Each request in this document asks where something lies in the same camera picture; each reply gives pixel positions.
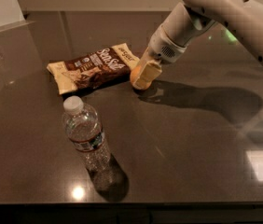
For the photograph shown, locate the orange fruit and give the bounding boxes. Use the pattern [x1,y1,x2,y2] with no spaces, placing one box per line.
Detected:
[130,65,152,91]

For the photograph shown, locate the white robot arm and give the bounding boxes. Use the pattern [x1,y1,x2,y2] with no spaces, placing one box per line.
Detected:
[130,0,263,91]

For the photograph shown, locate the brown sea salt snack bag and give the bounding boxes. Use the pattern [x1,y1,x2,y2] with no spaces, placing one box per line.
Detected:
[47,43,139,94]

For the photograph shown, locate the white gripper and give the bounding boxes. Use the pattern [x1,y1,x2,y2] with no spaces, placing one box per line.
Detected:
[137,25,187,81]

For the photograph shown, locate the clear plastic water bottle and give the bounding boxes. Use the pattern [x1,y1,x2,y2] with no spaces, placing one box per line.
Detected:
[62,96,111,172]

